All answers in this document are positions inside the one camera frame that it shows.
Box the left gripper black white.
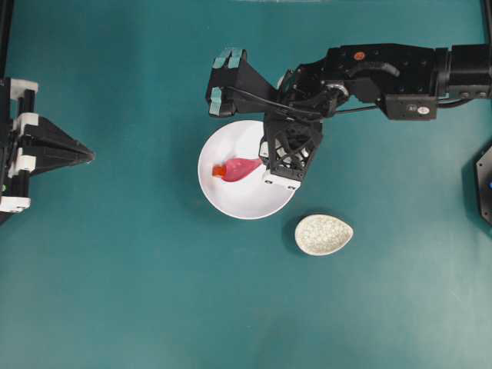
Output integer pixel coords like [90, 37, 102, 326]
[1, 78, 95, 214]

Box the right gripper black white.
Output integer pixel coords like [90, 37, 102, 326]
[258, 118, 322, 190]

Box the red orange block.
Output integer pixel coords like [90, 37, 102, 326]
[212, 165, 227, 178]

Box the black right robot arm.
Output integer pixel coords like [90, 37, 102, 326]
[259, 44, 491, 191]

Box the white round bowl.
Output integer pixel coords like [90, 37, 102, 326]
[198, 120, 300, 220]

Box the speckled egg-shaped dish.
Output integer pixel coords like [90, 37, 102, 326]
[294, 214, 354, 256]

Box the black octagonal base right edge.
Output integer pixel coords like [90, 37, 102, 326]
[475, 146, 492, 225]

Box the black camera cable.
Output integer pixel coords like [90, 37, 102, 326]
[226, 85, 474, 116]

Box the black frame post left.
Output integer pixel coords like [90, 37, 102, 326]
[0, 0, 15, 78]

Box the black frame post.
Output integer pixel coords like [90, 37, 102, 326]
[480, 0, 492, 44]
[0, 0, 15, 78]

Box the black frame post right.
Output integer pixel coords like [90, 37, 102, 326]
[480, 0, 492, 44]

